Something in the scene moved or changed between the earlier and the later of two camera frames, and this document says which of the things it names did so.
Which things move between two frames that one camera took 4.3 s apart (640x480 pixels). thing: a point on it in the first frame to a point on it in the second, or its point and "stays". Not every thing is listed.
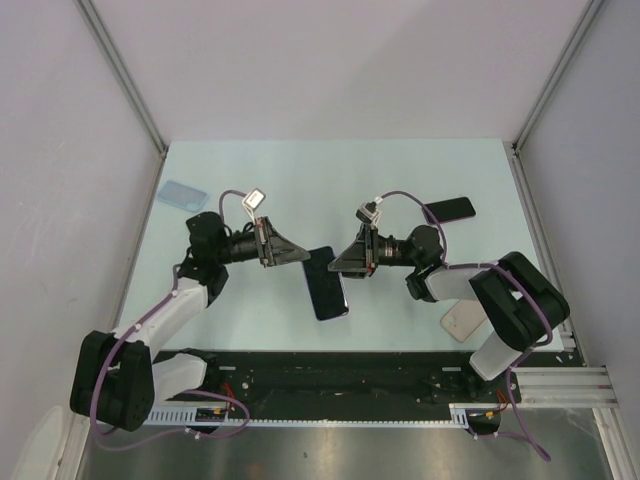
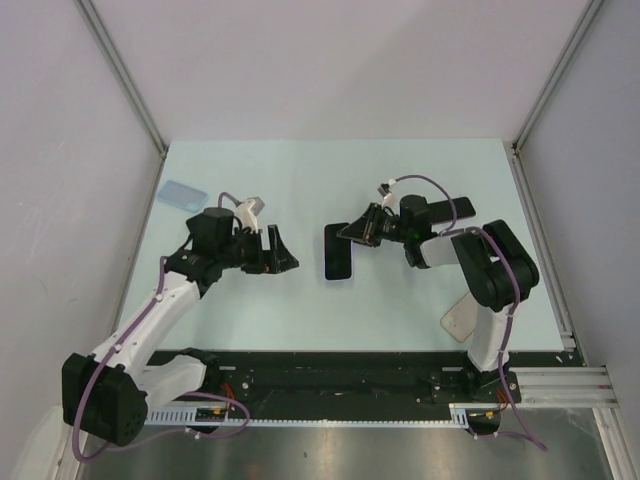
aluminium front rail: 586,386 stays
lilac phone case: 346,303 to 337,253
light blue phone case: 182,196 stays
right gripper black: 361,256 to 365,228
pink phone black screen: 451,209 stays
